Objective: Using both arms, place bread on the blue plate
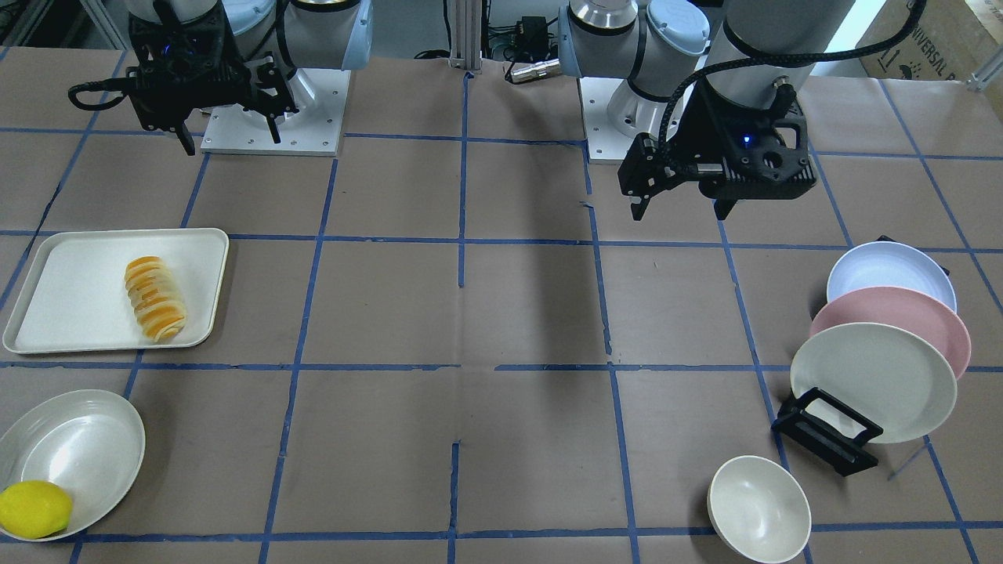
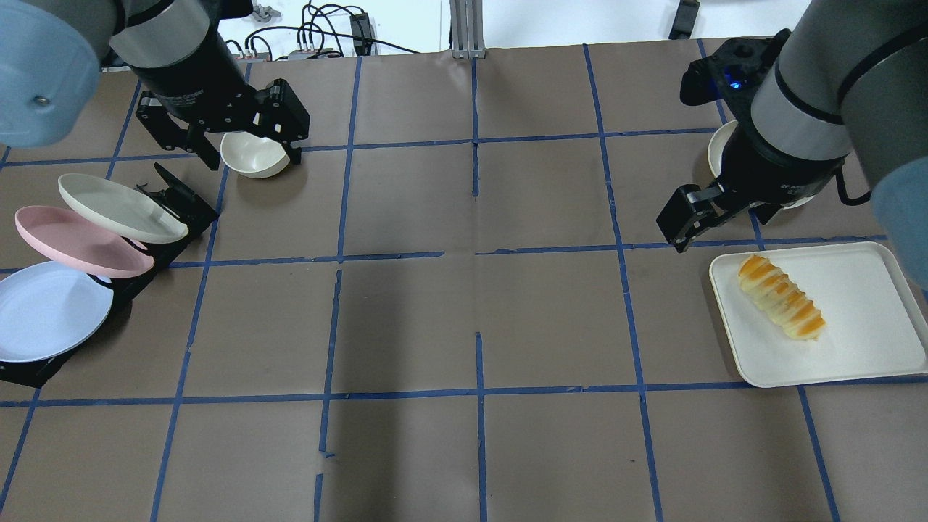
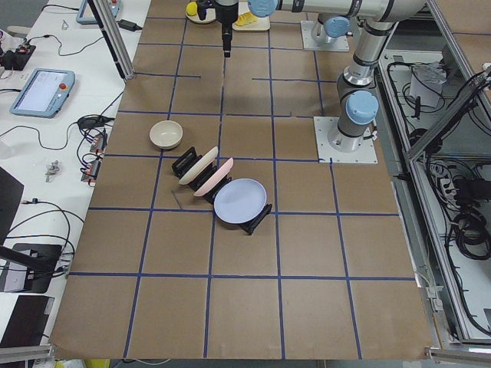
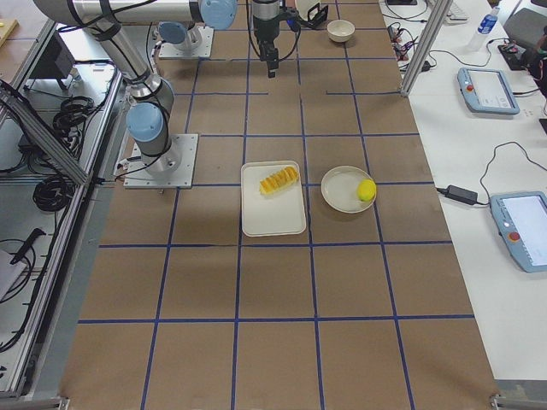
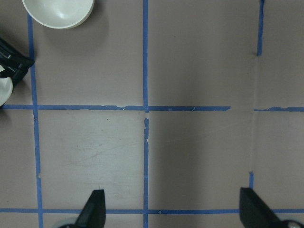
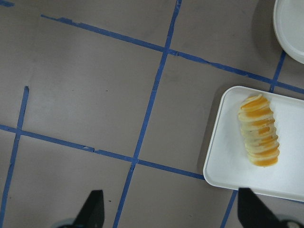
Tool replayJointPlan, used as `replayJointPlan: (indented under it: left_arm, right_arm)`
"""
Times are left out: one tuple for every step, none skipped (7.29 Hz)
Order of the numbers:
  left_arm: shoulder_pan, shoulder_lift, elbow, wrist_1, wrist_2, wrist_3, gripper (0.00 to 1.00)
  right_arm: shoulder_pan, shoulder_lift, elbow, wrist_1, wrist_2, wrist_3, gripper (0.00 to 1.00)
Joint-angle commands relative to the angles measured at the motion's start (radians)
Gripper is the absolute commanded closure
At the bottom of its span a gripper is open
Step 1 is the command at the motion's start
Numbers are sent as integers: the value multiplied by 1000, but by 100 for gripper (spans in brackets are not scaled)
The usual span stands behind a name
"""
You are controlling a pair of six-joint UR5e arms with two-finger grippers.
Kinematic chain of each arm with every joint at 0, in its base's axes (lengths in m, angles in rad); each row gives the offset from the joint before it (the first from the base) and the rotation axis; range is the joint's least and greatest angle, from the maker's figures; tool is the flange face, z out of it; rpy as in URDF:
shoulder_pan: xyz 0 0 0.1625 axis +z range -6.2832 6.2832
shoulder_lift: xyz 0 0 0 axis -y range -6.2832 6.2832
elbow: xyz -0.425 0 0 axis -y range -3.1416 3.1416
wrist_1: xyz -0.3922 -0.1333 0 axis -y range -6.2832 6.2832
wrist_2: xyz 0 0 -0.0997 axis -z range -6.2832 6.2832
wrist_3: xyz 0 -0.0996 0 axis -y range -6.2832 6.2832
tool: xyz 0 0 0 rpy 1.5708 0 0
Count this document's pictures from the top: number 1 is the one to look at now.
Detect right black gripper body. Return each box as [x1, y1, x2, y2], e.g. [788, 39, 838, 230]
[123, 11, 299, 132]

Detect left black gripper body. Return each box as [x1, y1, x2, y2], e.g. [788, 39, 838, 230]
[617, 78, 817, 203]

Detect blue plate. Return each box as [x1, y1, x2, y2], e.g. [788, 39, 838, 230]
[825, 240, 958, 312]

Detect orange striped bread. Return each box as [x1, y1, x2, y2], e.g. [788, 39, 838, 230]
[123, 255, 187, 343]

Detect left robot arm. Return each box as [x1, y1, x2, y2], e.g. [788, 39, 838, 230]
[559, 1, 853, 221]

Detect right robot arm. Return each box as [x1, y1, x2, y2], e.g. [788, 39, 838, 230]
[119, 1, 373, 157]

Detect pink plate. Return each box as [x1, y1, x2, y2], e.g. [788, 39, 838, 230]
[809, 287, 973, 379]

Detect cream plate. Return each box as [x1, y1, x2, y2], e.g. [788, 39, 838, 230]
[789, 322, 958, 445]

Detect black plate rack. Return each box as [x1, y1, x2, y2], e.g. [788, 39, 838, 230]
[771, 386, 884, 477]

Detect white rectangular tray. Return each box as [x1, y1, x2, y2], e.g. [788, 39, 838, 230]
[2, 228, 230, 356]

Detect black power adapter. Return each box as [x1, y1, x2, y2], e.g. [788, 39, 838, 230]
[515, 16, 549, 51]

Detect cardboard box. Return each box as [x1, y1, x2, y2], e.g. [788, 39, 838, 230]
[860, 1, 1002, 80]

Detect small cream bowl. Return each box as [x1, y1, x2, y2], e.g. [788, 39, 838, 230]
[706, 456, 812, 563]

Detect white shallow bowl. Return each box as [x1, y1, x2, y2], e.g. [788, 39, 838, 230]
[1, 389, 147, 542]

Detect yellow lemon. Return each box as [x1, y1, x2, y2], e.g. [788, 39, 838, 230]
[1, 479, 73, 540]

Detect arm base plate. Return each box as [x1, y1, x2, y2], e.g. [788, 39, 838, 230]
[579, 78, 666, 164]
[200, 68, 352, 157]

